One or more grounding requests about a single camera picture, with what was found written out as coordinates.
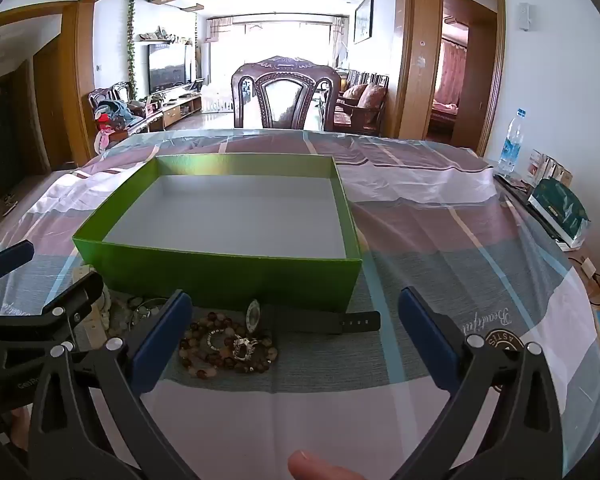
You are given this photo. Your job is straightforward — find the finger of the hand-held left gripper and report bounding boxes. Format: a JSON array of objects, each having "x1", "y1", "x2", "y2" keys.
[
  {"x1": 0, "y1": 240, "x2": 36, "y2": 282},
  {"x1": 0, "y1": 273, "x2": 106, "y2": 352}
]

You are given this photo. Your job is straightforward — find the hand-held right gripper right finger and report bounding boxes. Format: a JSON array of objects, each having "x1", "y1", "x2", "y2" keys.
[{"x1": 395, "y1": 286, "x2": 576, "y2": 480}]

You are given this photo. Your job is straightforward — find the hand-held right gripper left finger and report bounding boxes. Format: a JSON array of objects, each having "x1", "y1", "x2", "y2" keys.
[{"x1": 27, "y1": 289, "x2": 202, "y2": 480}]

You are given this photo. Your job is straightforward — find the silver bangle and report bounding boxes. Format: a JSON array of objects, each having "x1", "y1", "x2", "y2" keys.
[{"x1": 126, "y1": 296, "x2": 170, "y2": 332}]

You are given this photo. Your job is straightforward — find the brown bead bracelet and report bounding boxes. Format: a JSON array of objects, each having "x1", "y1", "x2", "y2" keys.
[{"x1": 178, "y1": 311, "x2": 282, "y2": 379}]

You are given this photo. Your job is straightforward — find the silver ring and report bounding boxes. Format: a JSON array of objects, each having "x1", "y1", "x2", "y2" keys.
[{"x1": 232, "y1": 336, "x2": 262, "y2": 362}]

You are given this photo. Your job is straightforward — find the green cardboard box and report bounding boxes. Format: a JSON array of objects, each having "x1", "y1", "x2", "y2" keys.
[{"x1": 72, "y1": 155, "x2": 364, "y2": 314}]

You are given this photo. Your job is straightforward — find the black wrist watch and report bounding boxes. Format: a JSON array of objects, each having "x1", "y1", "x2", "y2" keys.
[{"x1": 245, "y1": 299, "x2": 382, "y2": 337}]

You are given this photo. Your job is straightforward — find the person's right hand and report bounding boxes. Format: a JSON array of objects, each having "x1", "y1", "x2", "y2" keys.
[{"x1": 287, "y1": 450, "x2": 362, "y2": 480}]

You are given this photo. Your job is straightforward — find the checked tablecloth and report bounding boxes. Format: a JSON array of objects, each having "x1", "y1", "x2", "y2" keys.
[{"x1": 0, "y1": 127, "x2": 600, "y2": 480}]

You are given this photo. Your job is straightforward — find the wooden armchair with clothes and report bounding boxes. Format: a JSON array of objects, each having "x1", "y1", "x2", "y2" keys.
[{"x1": 88, "y1": 81, "x2": 147, "y2": 132}]

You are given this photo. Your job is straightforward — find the green gift package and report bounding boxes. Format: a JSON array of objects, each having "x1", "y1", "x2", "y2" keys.
[{"x1": 527, "y1": 177, "x2": 592, "y2": 252}]

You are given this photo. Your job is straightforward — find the clear water bottle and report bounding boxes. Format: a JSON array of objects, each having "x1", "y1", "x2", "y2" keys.
[{"x1": 497, "y1": 108, "x2": 526, "y2": 176}]

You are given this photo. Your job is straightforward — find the small printed boxes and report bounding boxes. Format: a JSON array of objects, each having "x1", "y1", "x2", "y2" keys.
[{"x1": 527, "y1": 149, "x2": 574, "y2": 187}]

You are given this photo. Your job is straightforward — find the wooden television cabinet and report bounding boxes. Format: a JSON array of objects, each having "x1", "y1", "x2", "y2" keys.
[{"x1": 130, "y1": 91, "x2": 204, "y2": 132}]

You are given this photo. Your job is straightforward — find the green hanging vine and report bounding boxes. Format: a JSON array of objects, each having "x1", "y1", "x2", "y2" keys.
[{"x1": 125, "y1": 0, "x2": 139, "y2": 102}]

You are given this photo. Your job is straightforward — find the wooden sofa with cushions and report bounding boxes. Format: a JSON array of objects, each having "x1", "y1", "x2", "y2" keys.
[{"x1": 330, "y1": 71, "x2": 390, "y2": 137}]

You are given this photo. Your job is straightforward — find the flat screen television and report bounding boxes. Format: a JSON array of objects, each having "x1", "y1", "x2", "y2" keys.
[{"x1": 147, "y1": 42, "x2": 189, "y2": 94}]

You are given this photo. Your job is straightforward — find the carved wooden dining chair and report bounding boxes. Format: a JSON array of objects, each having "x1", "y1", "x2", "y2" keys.
[{"x1": 231, "y1": 55, "x2": 342, "y2": 131}]

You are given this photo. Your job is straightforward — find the framed wall picture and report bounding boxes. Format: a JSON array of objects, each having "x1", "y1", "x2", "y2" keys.
[{"x1": 353, "y1": 0, "x2": 375, "y2": 45}]

